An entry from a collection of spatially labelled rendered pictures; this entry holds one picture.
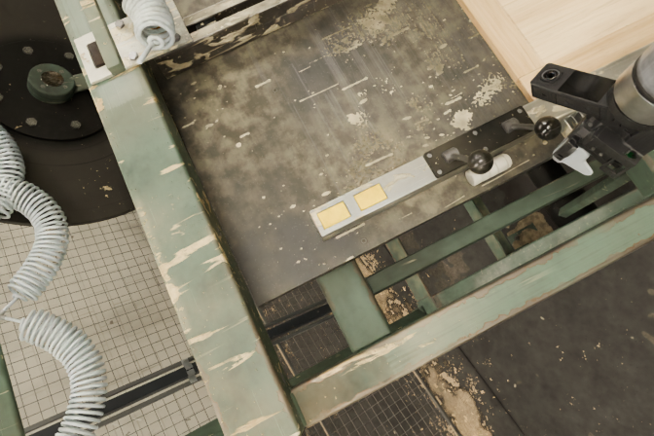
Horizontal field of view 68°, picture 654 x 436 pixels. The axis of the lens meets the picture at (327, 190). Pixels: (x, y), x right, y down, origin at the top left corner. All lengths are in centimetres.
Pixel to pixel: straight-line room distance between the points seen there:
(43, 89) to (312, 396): 102
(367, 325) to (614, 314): 175
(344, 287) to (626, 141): 49
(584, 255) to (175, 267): 64
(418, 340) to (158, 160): 51
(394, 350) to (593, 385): 197
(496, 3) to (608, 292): 165
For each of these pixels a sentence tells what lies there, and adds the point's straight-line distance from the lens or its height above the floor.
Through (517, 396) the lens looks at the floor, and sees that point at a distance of 293.
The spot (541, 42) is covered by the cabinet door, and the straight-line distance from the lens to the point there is 105.
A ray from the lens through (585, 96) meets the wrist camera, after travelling 69.
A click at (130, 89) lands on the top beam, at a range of 92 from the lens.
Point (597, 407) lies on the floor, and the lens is 274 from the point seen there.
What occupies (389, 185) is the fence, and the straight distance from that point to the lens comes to 84.
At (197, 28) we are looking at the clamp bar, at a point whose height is 172.
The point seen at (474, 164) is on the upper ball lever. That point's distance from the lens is 75.
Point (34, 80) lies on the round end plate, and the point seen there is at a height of 189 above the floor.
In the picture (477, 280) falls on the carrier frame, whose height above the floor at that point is 79.
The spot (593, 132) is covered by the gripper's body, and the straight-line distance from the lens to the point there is 71.
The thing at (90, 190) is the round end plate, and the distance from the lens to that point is 133.
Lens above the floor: 217
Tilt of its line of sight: 40 degrees down
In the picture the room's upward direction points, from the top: 104 degrees counter-clockwise
